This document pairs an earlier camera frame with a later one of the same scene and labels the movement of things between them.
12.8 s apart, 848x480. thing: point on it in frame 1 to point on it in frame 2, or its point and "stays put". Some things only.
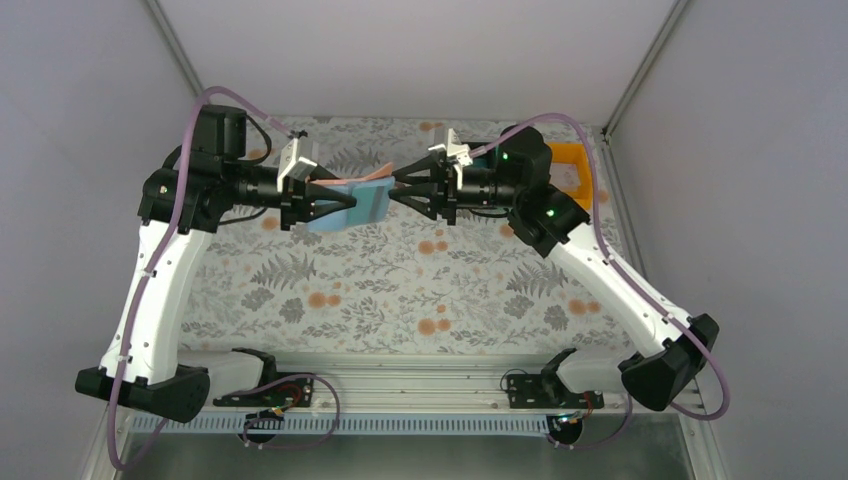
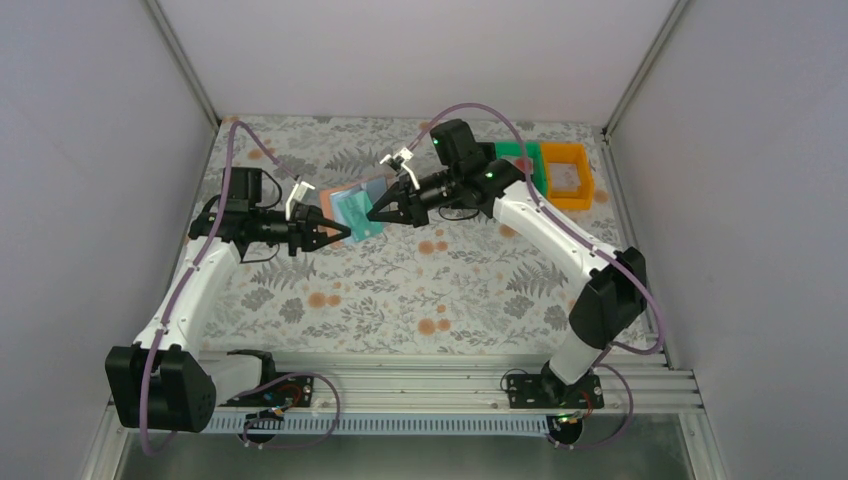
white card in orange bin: (564, 176) stays put
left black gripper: (290, 201) to (301, 232)
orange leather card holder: (384, 171) to (326, 208)
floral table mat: (384, 280) stays put
